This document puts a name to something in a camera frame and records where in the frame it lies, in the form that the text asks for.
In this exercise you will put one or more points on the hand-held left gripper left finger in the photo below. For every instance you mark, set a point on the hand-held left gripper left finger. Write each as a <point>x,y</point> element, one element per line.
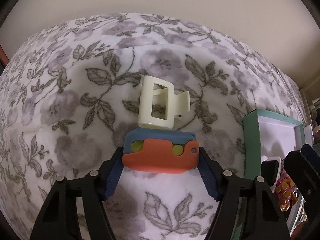
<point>113,180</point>

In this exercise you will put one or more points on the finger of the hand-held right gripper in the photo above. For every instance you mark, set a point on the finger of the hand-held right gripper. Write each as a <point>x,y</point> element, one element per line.
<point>300,170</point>
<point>310,152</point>

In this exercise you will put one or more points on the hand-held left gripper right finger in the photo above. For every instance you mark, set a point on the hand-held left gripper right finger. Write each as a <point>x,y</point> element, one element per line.
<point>210,180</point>

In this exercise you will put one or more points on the orange and blue toy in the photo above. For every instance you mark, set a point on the orange and blue toy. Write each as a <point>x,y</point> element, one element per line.
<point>160,157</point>

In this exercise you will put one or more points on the teal cardboard box tray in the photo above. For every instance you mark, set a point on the teal cardboard box tray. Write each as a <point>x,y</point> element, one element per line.
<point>252,142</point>

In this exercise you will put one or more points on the grey floral blanket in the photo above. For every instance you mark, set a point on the grey floral blanket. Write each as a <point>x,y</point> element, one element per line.
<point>75,105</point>

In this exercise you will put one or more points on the cream hair claw clip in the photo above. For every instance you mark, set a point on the cream hair claw clip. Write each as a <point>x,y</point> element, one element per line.
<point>146,100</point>

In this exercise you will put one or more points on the dark wooden furniture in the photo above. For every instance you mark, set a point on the dark wooden furniture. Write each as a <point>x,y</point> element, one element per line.
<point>3,55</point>

